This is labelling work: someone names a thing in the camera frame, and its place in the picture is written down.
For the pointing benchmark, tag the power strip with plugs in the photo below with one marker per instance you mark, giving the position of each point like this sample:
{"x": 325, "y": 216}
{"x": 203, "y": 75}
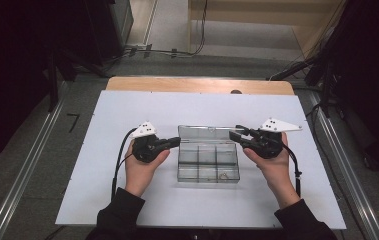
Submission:
{"x": 138, "y": 49}

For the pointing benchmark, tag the clear grey plastic compartment box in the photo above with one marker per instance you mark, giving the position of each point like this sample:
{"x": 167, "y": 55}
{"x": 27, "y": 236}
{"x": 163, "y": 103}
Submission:
{"x": 207, "y": 160}

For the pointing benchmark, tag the white table board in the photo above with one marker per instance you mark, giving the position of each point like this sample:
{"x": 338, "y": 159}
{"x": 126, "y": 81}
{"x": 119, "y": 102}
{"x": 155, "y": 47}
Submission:
{"x": 110, "y": 200}

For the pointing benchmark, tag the metal floor rail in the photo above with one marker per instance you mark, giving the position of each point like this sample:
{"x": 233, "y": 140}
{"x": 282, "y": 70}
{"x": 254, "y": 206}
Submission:
{"x": 347, "y": 166}
{"x": 23, "y": 166}

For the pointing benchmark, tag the person's left hand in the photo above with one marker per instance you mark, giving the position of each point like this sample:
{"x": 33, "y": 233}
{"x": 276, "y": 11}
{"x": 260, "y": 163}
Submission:
{"x": 140, "y": 176}

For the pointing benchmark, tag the black metal stand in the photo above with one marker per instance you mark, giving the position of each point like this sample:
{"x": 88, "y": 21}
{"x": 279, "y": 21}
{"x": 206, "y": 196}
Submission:
{"x": 55, "y": 80}

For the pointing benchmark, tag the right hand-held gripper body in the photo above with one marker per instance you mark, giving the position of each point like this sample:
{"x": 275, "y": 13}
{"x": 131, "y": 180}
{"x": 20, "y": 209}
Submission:
{"x": 267, "y": 143}

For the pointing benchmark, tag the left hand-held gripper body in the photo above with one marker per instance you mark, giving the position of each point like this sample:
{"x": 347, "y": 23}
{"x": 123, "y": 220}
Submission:
{"x": 147, "y": 150}

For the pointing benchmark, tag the wooden table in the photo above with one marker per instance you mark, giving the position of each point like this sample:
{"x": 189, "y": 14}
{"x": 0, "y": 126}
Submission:
{"x": 177, "y": 85}

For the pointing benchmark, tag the person's right hand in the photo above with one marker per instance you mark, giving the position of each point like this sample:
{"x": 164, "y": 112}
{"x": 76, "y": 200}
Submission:
{"x": 277, "y": 176}

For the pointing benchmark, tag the dark cabinet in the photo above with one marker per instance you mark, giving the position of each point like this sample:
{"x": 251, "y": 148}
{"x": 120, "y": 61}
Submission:
{"x": 110, "y": 30}

